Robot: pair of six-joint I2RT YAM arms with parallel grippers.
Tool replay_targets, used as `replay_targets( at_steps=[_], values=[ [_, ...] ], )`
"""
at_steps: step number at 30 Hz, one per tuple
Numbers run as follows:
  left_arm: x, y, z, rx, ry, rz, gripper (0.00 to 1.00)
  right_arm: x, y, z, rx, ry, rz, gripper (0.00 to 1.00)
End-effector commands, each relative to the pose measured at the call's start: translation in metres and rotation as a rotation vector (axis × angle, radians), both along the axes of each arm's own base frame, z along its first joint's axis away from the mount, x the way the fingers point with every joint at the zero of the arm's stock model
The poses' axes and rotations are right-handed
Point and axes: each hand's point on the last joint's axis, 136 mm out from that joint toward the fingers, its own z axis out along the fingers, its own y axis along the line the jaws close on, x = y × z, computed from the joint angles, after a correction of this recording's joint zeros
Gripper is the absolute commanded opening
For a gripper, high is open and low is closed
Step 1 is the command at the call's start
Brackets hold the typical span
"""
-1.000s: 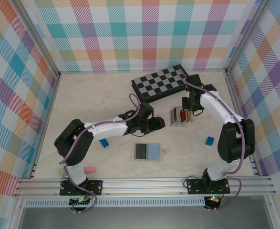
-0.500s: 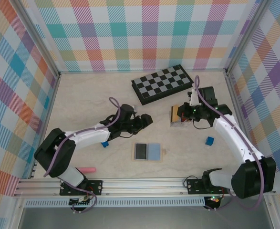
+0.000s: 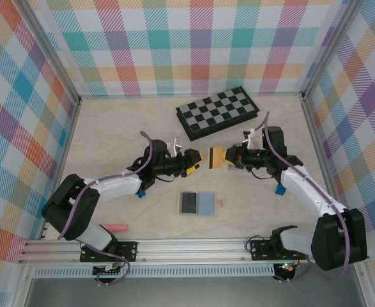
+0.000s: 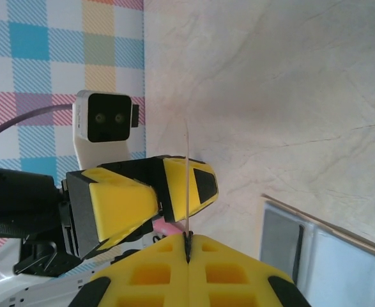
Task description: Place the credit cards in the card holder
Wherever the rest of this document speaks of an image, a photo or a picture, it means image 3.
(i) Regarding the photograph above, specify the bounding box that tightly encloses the white slotted cable duct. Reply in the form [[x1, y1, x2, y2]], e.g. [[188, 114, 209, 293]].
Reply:
[[32, 267, 277, 279]]

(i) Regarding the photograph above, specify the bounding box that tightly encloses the thin aluminium cross rail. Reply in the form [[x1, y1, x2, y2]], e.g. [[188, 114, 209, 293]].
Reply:
[[78, 92, 305, 100]]

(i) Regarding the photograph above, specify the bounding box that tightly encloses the aluminium frame post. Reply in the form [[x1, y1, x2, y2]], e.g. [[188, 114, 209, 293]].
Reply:
[[300, 0, 362, 103], [20, 0, 82, 106]]

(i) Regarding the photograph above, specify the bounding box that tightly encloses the black and grey chessboard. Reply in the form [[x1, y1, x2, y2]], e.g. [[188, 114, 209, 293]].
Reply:
[[175, 86, 261, 143]]

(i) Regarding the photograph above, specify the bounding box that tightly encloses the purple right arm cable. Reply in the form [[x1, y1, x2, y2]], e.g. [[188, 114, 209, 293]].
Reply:
[[262, 111, 349, 282]]

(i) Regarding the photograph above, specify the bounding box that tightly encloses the small circuit board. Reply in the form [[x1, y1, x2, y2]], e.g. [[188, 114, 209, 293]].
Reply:
[[93, 264, 126, 284], [275, 262, 296, 282]]

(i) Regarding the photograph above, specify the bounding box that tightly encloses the aluminium table side rail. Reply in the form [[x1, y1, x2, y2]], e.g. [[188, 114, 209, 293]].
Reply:
[[36, 98, 82, 242], [300, 95, 375, 307]]

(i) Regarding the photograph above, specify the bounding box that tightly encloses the grey metal shelf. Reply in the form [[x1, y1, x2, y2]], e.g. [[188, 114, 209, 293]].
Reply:
[[22, 276, 367, 307]]

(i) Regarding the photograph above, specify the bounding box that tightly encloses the gold card with black stripe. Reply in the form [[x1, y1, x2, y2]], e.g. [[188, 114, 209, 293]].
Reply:
[[207, 146, 226, 171]]

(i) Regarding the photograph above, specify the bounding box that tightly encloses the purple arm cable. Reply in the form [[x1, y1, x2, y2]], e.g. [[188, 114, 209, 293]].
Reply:
[[262, 111, 349, 282], [57, 130, 153, 287]]

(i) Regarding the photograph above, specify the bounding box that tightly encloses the long aluminium base rail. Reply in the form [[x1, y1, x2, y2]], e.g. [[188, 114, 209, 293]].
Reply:
[[17, 238, 372, 265]]

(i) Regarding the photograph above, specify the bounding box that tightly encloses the beige leather card holder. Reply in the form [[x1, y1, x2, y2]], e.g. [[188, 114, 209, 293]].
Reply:
[[176, 189, 226, 217]]

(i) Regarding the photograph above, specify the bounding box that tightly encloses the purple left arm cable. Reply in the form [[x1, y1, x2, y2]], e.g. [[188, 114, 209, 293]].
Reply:
[[57, 130, 153, 287]]

